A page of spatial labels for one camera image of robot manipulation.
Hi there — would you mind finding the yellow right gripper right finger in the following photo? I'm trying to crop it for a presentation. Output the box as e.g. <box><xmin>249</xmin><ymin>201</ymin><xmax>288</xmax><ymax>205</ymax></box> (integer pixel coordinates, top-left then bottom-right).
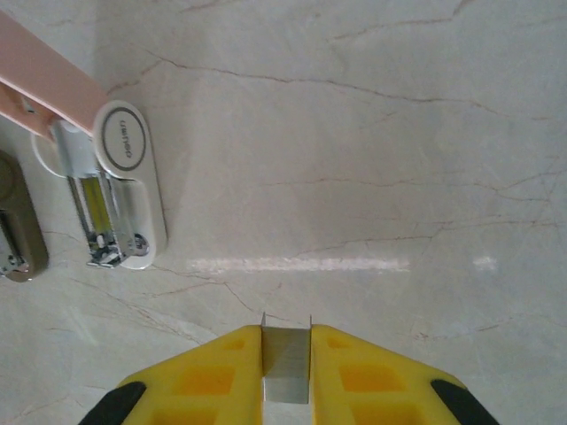
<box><xmin>308</xmin><ymin>324</ymin><xmax>501</xmax><ymax>425</ymax></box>

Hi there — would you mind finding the pink and white stapler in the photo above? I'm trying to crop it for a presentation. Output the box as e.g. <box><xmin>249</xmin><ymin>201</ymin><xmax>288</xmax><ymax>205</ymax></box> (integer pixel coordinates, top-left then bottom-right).
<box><xmin>0</xmin><ymin>8</ymin><xmax>170</xmax><ymax>271</ymax></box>

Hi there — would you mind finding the grey staple strip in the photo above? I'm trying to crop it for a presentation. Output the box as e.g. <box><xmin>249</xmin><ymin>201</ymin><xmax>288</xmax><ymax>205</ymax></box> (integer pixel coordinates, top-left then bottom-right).
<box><xmin>260</xmin><ymin>312</ymin><xmax>314</xmax><ymax>406</ymax></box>

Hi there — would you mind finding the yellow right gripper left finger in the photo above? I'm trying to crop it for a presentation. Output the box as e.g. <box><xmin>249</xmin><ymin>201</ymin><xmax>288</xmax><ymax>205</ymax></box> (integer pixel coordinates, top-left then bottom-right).
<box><xmin>83</xmin><ymin>325</ymin><xmax>267</xmax><ymax>425</ymax></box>

